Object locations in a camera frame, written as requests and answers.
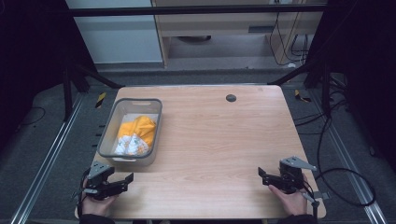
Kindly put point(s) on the white cabinet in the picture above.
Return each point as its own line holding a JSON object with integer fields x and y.
{"x": 118, "y": 37}

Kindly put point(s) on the black frame strut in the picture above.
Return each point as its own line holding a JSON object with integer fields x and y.
{"x": 299, "y": 73}
{"x": 93, "y": 74}

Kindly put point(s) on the grey metal bracket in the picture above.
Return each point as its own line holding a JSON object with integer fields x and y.
{"x": 320, "y": 195}

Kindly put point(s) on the black curtain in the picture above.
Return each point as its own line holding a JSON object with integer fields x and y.
{"x": 367, "y": 62}
{"x": 31, "y": 56}

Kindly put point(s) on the aluminium floor rail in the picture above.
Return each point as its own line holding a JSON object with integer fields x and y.
{"x": 46, "y": 158}
{"x": 351, "y": 165}

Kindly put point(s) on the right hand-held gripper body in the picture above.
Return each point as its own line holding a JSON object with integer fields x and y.
{"x": 292, "y": 177}

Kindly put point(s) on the light wooden desk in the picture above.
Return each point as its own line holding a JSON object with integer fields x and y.
{"x": 218, "y": 23}

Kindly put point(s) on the orange and white printed cloth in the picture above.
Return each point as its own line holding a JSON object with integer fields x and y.
{"x": 137, "y": 135}

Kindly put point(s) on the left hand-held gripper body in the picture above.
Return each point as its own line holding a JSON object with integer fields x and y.
{"x": 99, "y": 174}

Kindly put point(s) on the yellow and black tape marker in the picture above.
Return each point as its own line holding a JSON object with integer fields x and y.
{"x": 301, "y": 96}
{"x": 100, "y": 100}

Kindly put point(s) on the black horizontal frame bar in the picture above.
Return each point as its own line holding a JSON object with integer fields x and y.
{"x": 186, "y": 10}

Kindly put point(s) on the grey plastic basket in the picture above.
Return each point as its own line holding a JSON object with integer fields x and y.
{"x": 130, "y": 132}

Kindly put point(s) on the person's right hand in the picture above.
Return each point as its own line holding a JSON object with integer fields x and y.
{"x": 292, "y": 202}

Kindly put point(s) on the person's left hand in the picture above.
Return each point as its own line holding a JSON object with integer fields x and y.
{"x": 97, "y": 206}

